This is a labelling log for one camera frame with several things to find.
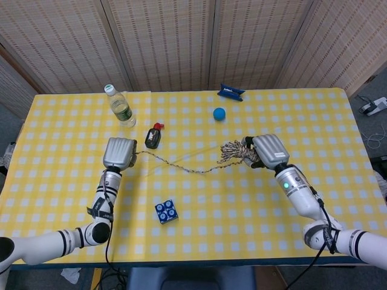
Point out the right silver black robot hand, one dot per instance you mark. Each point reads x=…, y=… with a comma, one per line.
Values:
x=270, y=151

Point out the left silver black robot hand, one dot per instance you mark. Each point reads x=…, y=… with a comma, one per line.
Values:
x=119, y=152

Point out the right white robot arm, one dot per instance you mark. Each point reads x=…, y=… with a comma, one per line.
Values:
x=302, y=196

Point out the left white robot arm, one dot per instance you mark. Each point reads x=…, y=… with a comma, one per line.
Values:
x=45, y=244

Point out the small black bottle red cap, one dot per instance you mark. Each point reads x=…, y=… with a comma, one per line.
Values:
x=152, y=139

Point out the clear plastic water bottle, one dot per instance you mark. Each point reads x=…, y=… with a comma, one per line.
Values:
x=121, y=110

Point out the blue ball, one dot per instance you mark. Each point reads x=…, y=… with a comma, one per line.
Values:
x=219, y=114

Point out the blue clip case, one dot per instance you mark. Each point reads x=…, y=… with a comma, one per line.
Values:
x=231, y=93

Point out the blue building brick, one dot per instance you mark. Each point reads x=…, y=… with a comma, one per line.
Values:
x=166, y=211

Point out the yellow checkered tablecloth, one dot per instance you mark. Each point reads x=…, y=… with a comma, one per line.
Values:
x=226, y=217

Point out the black floor case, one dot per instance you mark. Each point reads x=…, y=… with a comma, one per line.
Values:
x=379, y=163

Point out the white power strip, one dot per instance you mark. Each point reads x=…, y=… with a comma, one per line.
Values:
x=373, y=106

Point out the pale crumpled cloth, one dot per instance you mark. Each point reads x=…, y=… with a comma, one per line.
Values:
x=382, y=184

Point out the bamboo folding screen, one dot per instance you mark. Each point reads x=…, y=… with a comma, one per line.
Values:
x=166, y=39

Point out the dark blue table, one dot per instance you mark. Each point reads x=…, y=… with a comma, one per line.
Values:
x=181, y=262

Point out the crumpled white paper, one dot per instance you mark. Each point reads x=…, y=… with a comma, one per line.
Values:
x=71, y=274

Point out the dark blue chair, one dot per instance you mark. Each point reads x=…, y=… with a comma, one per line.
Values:
x=190, y=279

